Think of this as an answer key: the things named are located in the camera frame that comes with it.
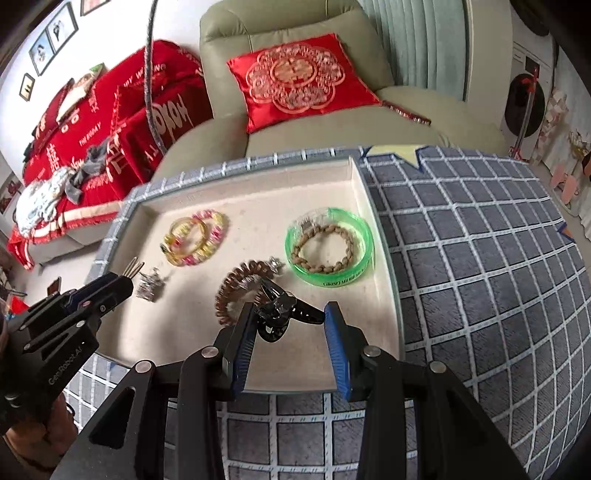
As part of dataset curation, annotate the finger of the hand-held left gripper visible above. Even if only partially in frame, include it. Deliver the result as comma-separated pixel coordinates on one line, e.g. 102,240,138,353
60,273,122,308
78,277,134,324

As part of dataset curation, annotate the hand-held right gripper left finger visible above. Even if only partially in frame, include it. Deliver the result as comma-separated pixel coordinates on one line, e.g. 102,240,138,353
74,302,258,480

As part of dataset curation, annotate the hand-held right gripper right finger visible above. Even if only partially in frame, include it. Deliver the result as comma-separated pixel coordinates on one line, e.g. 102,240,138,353
323,301,529,480

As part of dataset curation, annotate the black metal hair clip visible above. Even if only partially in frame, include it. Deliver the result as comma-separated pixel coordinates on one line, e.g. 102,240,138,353
252,277,326,344

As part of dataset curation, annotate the brown spiral hair tie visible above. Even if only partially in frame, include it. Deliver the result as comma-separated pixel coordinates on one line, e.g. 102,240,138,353
213,259,278,328

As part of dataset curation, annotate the yellow amber bead bracelet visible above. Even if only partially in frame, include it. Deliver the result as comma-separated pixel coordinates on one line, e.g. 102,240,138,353
159,215,209,268

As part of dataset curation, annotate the brown braided rope bracelet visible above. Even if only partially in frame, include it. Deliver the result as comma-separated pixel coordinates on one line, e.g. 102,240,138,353
292,224,361,274

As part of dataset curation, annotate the white jewelry tray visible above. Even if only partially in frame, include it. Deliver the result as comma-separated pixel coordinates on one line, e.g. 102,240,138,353
95,156,402,395

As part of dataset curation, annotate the pale sofa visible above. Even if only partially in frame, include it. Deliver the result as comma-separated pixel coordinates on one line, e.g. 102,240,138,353
37,194,134,266

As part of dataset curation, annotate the white patterned cloth bundle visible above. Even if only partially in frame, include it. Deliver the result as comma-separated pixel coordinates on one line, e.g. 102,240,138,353
14,166,75,236

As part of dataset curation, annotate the grey cloth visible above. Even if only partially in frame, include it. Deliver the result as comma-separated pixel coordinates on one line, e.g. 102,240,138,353
65,145,109,204

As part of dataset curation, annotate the red printed blanket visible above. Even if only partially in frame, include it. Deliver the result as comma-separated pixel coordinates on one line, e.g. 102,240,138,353
7,39,215,271

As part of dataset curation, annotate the grey checkered mat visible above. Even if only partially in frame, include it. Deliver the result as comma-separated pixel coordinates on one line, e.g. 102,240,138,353
60,144,591,480

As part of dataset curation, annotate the photo print pillow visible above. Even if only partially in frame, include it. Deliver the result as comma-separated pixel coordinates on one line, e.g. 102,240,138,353
58,62,107,121

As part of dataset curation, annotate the curved floor lamp pole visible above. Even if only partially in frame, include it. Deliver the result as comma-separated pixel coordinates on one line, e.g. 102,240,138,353
143,0,171,155

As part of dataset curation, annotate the red decorated stick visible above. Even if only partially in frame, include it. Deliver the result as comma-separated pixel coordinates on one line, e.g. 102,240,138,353
381,99,432,126

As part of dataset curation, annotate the green leather armchair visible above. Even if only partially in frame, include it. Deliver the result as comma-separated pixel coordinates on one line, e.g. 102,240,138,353
152,0,509,185

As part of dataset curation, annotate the red embroidered cushion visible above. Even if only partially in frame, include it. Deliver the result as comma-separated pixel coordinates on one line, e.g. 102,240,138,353
226,32,383,134

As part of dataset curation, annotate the pink slipper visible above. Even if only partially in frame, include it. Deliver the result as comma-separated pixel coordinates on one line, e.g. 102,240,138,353
549,164,573,195
561,175,586,207

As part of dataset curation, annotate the white front-load washing machine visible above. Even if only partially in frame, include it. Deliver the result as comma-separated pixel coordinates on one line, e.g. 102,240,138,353
501,41,555,151
510,0,557,40

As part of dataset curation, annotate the teal curtain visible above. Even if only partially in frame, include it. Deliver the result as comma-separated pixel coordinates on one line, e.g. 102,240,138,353
358,0,474,100

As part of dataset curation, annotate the green translucent bracelet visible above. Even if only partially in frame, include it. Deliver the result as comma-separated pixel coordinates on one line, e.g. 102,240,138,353
284,207,375,288

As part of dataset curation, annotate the pink and yellow bead bracelet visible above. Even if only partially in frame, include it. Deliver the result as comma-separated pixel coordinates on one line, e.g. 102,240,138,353
178,209,230,268

